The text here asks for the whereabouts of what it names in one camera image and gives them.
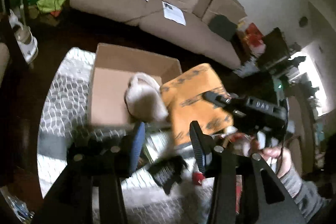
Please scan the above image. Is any grey patterned table mat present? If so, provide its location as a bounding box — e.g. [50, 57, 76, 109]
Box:
[33, 48, 213, 223]

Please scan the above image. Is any black cushion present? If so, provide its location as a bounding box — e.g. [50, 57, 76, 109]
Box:
[208, 15, 237, 41]

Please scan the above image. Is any white paper sheet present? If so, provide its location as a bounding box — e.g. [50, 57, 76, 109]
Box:
[162, 2, 186, 26]

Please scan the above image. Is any brown cardboard box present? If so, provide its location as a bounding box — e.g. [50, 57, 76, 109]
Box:
[88, 43, 182, 128]

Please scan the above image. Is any orange printed cloth bag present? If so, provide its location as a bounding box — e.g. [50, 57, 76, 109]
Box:
[160, 63, 233, 145]

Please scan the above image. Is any green shopping bag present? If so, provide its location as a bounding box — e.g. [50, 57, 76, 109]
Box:
[37, 0, 66, 14]

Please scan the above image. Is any white garment steamer base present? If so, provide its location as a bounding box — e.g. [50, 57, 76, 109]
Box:
[9, 10, 38, 64]

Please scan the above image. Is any brown fabric sofa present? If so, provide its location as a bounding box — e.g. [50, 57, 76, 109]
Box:
[70, 0, 246, 69]

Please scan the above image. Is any white furry slipper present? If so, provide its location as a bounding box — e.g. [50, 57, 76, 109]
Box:
[124, 72, 169, 122]

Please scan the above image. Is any person's right hand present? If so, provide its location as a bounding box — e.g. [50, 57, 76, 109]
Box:
[248, 139, 297, 178]

